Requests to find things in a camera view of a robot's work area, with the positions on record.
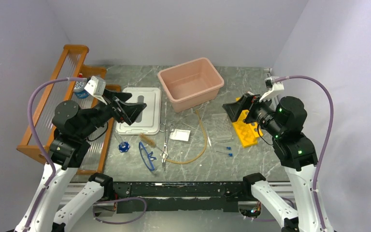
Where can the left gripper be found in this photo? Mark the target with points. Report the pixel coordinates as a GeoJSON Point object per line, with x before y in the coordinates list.
{"type": "Point", "coordinates": [128, 111]}

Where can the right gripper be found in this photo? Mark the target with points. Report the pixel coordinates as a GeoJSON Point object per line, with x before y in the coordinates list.
{"type": "Point", "coordinates": [248, 101]}

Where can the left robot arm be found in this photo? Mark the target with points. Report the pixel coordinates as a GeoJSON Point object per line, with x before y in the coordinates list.
{"type": "Point", "coordinates": [64, 157]}

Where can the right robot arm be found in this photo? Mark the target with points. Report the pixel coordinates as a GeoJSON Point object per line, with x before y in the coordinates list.
{"type": "Point", "coordinates": [296, 154]}

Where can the yellow test tube rack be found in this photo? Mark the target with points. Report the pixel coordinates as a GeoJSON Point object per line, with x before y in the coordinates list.
{"type": "Point", "coordinates": [248, 134]}

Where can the clear acrylic tube rack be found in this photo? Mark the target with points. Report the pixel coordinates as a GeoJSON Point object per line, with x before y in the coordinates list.
{"type": "Point", "coordinates": [220, 127]}

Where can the test tube brush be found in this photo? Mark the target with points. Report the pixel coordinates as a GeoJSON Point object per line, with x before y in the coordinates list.
{"type": "Point", "coordinates": [149, 141]}

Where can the graduated cylinder blue base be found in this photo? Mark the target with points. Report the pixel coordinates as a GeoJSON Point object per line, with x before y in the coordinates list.
{"type": "Point", "coordinates": [123, 146]}

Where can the blue white bottle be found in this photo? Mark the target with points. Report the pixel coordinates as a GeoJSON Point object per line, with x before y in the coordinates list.
{"type": "Point", "coordinates": [79, 87]}

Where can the pink plastic bin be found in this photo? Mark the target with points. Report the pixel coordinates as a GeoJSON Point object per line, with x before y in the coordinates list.
{"type": "Point", "coordinates": [190, 84]}

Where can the blue safety glasses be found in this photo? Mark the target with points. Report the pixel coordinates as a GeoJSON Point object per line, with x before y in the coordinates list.
{"type": "Point", "coordinates": [147, 157]}

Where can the metal crucible tongs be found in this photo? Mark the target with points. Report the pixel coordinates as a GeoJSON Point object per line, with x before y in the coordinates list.
{"type": "Point", "coordinates": [167, 130]}

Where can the orange wooden shelf rack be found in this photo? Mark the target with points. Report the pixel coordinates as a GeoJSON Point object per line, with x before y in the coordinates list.
{"type": "Point", "coordinates": [70, 64]}

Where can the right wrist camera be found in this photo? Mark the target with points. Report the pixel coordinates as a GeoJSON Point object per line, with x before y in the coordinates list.
{"type": "Point", "coordinates": [275, 87]}

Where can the black base frame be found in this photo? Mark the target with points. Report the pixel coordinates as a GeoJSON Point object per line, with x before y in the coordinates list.
{"type": "Point", "coordinates": [176, 196]}

